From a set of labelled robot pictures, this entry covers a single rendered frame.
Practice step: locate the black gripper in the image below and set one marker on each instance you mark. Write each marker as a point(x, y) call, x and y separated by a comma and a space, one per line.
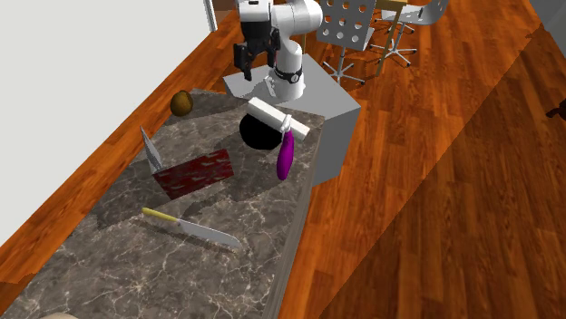
point(256, 33)

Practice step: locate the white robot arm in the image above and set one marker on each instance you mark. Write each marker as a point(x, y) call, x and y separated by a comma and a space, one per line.
point(289, 53)

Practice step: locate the white rectangular block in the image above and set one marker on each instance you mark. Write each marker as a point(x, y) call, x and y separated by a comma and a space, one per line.
point(274, 116)

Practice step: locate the black bowl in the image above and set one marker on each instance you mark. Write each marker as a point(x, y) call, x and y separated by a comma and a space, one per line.
point(258, 134)

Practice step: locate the grey robot stand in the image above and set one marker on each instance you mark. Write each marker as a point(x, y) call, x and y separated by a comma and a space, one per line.
point(329, 110)

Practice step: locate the brown round fruit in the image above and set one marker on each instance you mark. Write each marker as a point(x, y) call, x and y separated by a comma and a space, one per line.
point(181, 103)

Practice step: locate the white perforated swivel chair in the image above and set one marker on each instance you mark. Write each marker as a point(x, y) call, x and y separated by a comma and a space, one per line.
point(345, 24)
point(413, 17)

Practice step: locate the wooden table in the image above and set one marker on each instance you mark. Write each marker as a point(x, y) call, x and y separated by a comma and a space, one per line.
point(389, 31)

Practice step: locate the red patterned open book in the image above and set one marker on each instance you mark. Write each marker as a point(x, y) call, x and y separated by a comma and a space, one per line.
point(194, 174)

